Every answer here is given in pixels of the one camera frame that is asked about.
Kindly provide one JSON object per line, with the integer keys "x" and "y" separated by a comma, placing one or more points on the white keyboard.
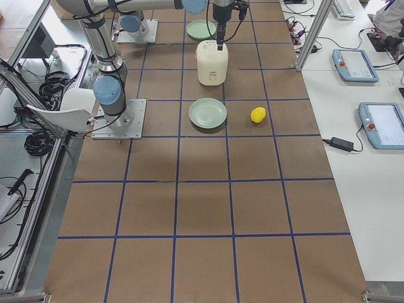
{"x": 342, "y": 10}

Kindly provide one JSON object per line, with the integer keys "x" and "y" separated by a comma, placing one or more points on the far blue teach pendant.
{"x": 354, "y": 66}

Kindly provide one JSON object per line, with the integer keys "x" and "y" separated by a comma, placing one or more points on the near blue teach pendant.
{"x": 383, "y": 124}

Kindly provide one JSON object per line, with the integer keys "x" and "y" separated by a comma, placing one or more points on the aluminium frame post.
{"x": 314, "y": 31}

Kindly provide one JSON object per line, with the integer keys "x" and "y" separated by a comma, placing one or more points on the near green plate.
{"x": 207, "y": 113}

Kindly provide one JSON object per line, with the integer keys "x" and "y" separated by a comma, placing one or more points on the black power adapter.
{"x": 341, "y": 144}

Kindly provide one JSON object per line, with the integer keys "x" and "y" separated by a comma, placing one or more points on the white plastic chair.
{"x": 76, "y": 108}

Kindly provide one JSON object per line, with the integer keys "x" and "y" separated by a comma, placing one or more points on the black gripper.
{"x": 220, "y": 12}

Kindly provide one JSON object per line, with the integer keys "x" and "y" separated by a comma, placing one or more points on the far green plate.
{"x": 201, "y": 29}

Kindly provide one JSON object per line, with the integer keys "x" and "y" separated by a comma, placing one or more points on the yellow lemon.
{"x": 258, "y": 114}

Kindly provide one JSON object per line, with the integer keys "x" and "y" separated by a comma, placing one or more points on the brown paper table mat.
{"x": 243, "y": 212}

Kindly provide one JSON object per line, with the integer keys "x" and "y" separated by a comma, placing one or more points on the blue teach pendant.
{"x": 354, "y": 66}
{"x": 383, "y": 124}

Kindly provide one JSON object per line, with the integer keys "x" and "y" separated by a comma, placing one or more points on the green plate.
{"x": 207, "y": 113}
{"x": 201, "y": 29}

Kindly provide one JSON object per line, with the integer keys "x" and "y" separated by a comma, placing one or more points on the cream white rice cooker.
{"x": 211, "y": 63}

